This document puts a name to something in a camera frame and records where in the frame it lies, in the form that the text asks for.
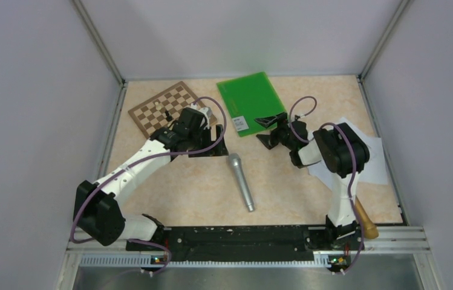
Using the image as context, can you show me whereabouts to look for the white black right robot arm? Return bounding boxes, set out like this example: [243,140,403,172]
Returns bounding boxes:
[255,112,379,249]

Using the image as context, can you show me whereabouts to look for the white slotted cable duct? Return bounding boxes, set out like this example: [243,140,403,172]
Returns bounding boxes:
[79,254,331,268]

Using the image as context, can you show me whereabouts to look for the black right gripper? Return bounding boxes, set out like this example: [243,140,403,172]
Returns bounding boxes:
[255,112,296,151]

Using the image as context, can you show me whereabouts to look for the green plastic folder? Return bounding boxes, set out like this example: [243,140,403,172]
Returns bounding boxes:
[217,72,285,137]

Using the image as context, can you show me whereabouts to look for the white paper files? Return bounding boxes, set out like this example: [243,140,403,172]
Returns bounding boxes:
[307,117,389,189]

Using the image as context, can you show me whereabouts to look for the silver microphone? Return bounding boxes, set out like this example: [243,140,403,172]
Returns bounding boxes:
[227,153,255,213]

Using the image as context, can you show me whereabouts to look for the wooden rolling pin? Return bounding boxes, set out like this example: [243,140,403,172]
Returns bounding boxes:
[355,197,379,239]

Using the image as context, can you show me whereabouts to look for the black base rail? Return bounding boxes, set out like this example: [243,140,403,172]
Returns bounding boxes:
[126,224,365,265]

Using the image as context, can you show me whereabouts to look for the black chess piece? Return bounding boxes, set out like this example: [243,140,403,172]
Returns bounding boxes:
[165,111,173,121]

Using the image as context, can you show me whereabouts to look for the wooden chessboard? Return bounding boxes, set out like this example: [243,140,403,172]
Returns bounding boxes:
[128,81,198,138]

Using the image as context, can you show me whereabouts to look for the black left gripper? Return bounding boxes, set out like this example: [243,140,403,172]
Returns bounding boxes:
[188,124,228,158]

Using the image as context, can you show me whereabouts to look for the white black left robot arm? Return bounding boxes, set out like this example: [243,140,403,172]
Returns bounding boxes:
[70,103,228,250]

